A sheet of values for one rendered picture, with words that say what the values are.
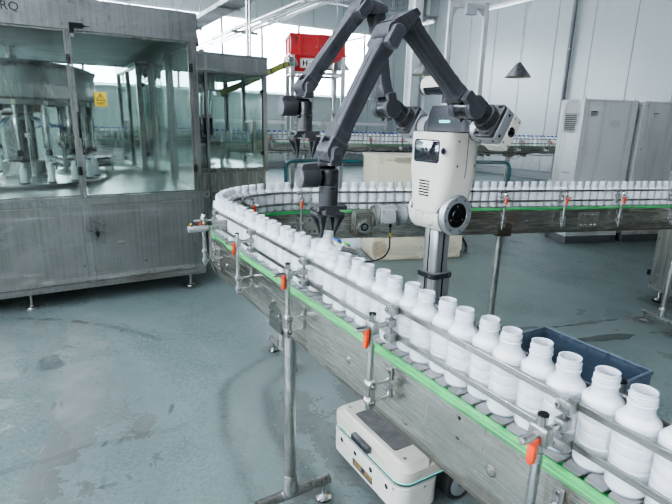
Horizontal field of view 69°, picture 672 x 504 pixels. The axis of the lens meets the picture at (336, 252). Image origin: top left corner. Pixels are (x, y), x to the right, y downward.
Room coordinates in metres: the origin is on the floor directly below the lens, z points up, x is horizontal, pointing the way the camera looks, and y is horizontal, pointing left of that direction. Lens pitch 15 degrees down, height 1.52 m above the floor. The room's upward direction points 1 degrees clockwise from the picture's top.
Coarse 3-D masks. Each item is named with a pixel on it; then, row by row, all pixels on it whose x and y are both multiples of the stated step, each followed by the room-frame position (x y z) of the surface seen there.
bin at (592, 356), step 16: (528, 336) 1.32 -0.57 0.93; (544, 336) 1.36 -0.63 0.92; (560, 336) 1.32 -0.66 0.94; (528, 352) 1.33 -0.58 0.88; (576, 352) 1.27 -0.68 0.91; (592, 352) 1.23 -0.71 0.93; (608, 352) 1.20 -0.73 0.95; (592, 368) 1.23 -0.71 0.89; (624, 368) 1.16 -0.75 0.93; (640, 368) 1.12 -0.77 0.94
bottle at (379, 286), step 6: (378, 270) 1.20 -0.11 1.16; (384, 270) 1.20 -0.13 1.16; (390, 270) 1.19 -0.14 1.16; (378, 276) 1.18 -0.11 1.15; (384, 276) 1.17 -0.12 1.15; (378, 282) 1.18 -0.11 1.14; (384, 282) 1.17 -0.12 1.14; (372, 288) 1.18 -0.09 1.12; (378, 288) 1.17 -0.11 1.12; (384, 288) 1.16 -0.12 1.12; (378, 294) 1.16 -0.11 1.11; (372, 300) 1.17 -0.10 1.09; (372, 306) 1.17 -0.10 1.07; (378, 306) 1.16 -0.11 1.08; (378, 312) 1.16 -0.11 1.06; (378, 318) 1.16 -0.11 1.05
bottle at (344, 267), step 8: (344, 256) 1.31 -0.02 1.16; (344, 264) 1.31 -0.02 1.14; (336, 272) 1.31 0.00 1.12; (344, 272) 1.30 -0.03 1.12; (336, 280) 1.31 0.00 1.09; (336, 288) 1.31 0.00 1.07; (344, 288) 1.30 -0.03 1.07; (336, 296) 1.31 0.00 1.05; (344, 296) 1.31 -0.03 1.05; (336, 304) 1.31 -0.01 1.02
